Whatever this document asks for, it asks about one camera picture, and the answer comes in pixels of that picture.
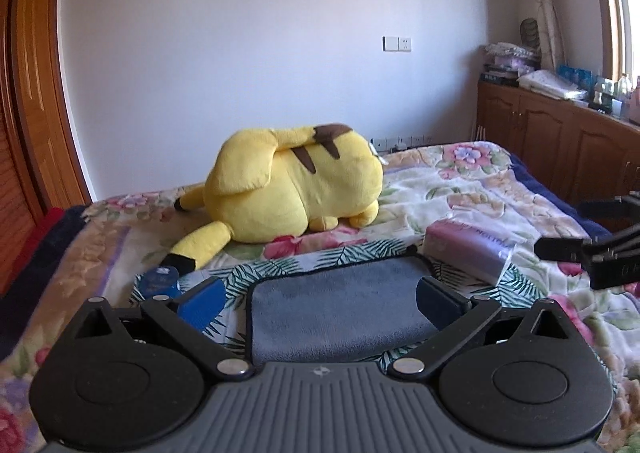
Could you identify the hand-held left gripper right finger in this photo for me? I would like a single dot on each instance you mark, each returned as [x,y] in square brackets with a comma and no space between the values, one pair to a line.
[436,304]

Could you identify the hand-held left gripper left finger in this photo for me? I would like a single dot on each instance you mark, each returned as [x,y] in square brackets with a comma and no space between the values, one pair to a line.
[204,304]

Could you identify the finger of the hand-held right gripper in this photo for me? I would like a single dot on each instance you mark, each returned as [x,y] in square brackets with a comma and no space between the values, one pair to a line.
[590,253]
[611,207]

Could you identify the grey towel with black edge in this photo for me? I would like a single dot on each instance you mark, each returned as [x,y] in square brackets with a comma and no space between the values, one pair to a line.
[336,304]

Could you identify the blue round tin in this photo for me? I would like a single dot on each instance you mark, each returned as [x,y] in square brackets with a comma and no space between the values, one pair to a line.
[158,281]

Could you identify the pink tissue pack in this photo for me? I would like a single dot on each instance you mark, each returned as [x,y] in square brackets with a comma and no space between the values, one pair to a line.
[467,248]

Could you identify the wooden cabinet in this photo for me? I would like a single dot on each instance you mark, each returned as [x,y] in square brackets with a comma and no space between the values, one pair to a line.
[560,133]

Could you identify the group of bottles and jars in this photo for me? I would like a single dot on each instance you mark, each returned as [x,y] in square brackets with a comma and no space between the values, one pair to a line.
[607,90]

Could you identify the floral blanket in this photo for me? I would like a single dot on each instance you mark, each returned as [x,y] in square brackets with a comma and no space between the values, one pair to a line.
[450,183]

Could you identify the leaf print cloth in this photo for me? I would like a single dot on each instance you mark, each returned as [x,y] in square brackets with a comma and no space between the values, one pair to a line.
[325,253]

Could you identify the white plastic bag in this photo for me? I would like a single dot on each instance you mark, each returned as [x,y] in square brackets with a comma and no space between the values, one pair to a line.
[550,84]

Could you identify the yellow plush toy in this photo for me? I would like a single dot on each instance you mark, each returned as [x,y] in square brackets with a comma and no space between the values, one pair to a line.
[280,183]

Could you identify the stack of books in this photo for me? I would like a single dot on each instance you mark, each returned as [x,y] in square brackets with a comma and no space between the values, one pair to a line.
[507,63]

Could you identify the dark woven fan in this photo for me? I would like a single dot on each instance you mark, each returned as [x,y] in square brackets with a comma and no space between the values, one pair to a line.
[530,33]

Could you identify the wooden wardrobe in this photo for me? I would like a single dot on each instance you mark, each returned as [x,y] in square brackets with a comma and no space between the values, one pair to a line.
[30,98]

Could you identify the white wall socket strip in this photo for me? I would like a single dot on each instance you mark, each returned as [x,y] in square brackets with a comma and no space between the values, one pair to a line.
[407,140]

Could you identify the wooden window frame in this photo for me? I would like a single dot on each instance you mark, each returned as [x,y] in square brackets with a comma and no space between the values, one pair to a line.
[611,3]

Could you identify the white wall switch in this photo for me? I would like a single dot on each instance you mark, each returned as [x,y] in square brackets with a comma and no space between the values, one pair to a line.
[397,43]

